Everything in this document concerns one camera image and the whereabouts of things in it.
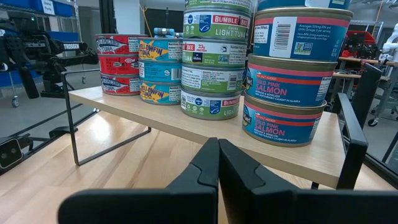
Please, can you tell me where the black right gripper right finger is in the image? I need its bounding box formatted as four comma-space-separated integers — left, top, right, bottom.
218, 138, 398, 224

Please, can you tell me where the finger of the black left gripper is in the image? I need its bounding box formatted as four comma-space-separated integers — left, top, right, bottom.
17, 63, 40, 100

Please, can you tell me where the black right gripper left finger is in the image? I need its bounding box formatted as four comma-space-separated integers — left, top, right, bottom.
57, 137, 220, 224

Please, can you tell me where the pink blue gold-lidded can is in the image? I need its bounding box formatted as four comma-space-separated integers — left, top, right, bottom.
241, 92, 328, 147
257, 0, 352, 11
245, 54, 338, 108
252, 6, 354, 62

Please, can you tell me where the blue storage bin rack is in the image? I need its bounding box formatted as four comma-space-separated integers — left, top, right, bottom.
0, 0, 81, 108

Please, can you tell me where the black pole stand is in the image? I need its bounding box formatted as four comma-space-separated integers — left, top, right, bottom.
98, 0, 118, 35

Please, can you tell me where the grey blue padded bar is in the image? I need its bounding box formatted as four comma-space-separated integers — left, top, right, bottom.
153, 27, 183, 39

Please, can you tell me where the grey wheeled cart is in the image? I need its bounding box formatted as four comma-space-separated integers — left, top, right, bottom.
366, 74, 398, 128

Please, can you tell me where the wooden workbench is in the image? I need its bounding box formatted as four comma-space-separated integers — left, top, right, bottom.
331, 55, 398, 82

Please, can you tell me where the red machine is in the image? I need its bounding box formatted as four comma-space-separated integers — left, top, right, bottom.
341, 29, 377, 60

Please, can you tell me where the black table frame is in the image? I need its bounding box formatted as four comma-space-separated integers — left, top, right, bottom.
0, 107, 398, 187

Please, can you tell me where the black table-level camera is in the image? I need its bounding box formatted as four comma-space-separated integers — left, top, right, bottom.
0, 136, 24, 170

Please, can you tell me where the wooden shelf black metal frame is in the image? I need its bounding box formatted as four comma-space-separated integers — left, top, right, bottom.
60, 63, 383, 190

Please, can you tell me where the yellow cable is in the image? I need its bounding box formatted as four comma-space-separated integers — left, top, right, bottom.
139, 4, 154, 39

